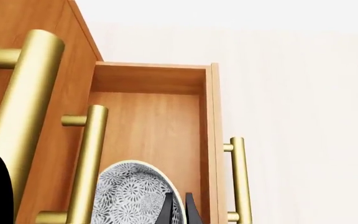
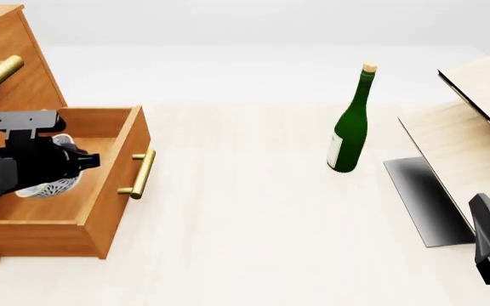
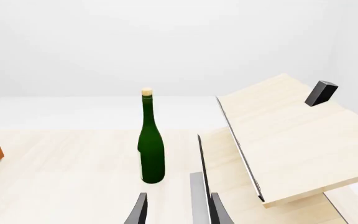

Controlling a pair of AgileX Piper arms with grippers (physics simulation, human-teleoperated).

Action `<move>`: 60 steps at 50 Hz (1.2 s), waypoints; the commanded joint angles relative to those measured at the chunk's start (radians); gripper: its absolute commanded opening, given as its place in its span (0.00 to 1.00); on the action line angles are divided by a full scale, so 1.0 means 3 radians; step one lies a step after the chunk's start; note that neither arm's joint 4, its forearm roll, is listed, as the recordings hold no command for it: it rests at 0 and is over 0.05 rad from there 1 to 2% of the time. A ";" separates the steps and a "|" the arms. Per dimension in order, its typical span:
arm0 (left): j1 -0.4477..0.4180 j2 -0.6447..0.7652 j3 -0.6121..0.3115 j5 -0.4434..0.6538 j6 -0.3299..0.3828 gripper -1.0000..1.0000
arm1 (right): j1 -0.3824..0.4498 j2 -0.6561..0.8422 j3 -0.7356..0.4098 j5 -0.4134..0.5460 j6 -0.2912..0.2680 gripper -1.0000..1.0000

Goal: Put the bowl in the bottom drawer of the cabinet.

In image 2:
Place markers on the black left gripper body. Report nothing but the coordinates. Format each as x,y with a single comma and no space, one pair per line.
81,161

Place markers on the black white patterned bowl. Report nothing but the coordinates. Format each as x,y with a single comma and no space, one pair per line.
47,190

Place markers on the wooden cabinet drawer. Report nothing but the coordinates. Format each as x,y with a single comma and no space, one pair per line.
19,95
100,197

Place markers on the wooden cabinet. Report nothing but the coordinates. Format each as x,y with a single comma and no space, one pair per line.
36,48

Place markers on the grey plate on black stalk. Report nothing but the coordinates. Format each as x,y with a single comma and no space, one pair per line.
19,118

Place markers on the pale wood wine rack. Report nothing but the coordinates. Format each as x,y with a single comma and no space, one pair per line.
462,143

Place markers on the green wine bottle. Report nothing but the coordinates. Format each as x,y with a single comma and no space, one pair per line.
349,134

